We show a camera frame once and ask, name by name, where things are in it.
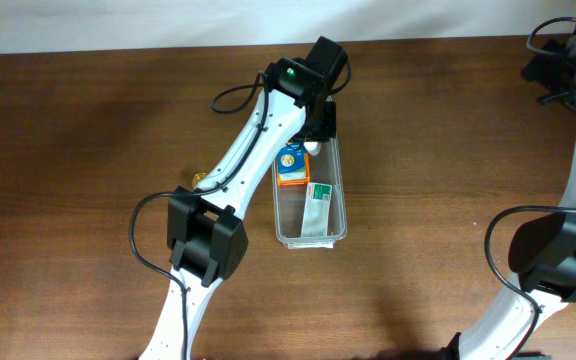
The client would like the white lotion bottle clear cap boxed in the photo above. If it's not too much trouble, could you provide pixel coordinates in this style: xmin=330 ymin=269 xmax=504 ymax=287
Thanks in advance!
xmin=303 ymin=142 xmax=321 ymax=156

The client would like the yellow blue medicine box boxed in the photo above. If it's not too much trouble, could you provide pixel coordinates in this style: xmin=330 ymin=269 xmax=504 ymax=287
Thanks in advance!
xmin=276 ymin=144 xmax=309 ymax=183

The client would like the orange red medicine box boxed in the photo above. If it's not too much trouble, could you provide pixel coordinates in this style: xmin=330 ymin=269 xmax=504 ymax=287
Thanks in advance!
xmin=275 ymin=152 xmax=312 ymax=188

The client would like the white green medicine box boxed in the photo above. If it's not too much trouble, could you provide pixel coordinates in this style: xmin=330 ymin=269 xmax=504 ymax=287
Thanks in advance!
xmin=301 ymin=182 xmax=332 ymax=238

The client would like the small jar gold lid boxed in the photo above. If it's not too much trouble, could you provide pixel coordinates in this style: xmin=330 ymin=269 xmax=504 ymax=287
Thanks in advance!
xmin=191 ymin=172 xmax=207 ymax=189

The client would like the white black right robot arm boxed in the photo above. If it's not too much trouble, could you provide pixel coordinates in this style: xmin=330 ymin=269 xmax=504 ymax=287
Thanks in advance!
xmin=438 ymin=16 xmax=576 ymax=360

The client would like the clear plastic container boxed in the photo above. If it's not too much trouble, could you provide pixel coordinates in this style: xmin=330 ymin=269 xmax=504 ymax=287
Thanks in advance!
xmin=272 ymin=139 xmax=347 ymax=249

